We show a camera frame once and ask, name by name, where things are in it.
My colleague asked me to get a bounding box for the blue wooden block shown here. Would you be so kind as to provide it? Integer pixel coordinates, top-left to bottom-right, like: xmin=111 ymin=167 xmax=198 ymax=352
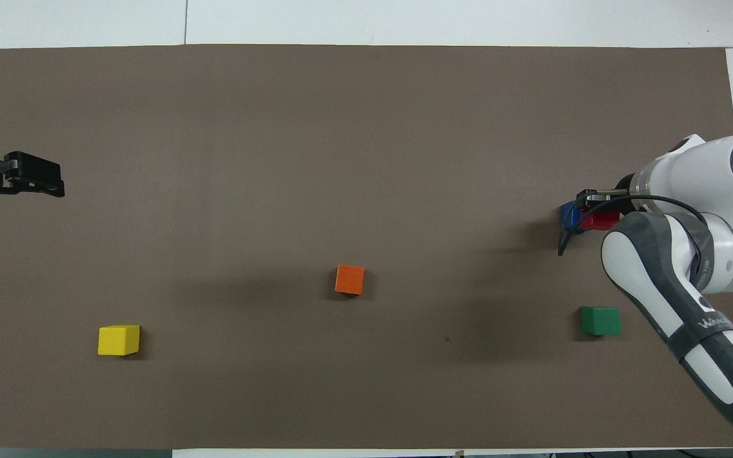
xmin=561 ymin=201 xmax=585 ymax=232

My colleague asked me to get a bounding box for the orange wooden block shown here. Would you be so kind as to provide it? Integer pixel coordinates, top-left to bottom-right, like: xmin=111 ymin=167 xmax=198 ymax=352
xmin=334 ymin=264 xmax=366 ymax=296

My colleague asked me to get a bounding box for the brown paper table mat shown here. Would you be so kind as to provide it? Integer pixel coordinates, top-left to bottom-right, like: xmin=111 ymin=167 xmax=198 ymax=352
xmin=0 ymin=43 xmax=733 ymax=450

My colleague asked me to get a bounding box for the red wooden block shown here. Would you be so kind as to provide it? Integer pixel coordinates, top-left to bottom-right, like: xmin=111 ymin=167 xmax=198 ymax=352
xmin=580 ymin=210 xmax=622 ymax=232

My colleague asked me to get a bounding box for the yellow wooden block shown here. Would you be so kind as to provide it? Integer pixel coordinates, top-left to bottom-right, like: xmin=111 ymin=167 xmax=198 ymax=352
xmin=97 ymin=324 xmax=141 ymax=357

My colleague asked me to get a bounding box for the green wooden block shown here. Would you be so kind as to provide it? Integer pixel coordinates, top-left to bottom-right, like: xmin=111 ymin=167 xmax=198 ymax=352
xmin=580 ymin=306 xmax=622 ymax=337

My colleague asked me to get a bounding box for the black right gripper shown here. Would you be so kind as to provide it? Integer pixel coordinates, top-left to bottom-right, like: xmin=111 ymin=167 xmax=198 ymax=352
xmin=575 ymin=172 xmax=645 ymax=213

